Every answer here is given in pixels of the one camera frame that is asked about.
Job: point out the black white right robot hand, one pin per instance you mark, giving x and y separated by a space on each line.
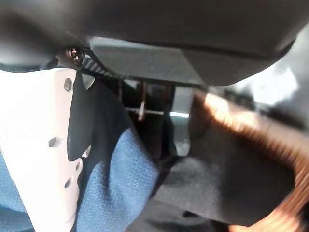
169 36

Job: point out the blue garment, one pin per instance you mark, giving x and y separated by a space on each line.
120 174

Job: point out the black garment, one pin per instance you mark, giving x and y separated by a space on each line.
217 183

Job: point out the large rectangular wicker basket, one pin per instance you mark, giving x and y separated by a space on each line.
260 130

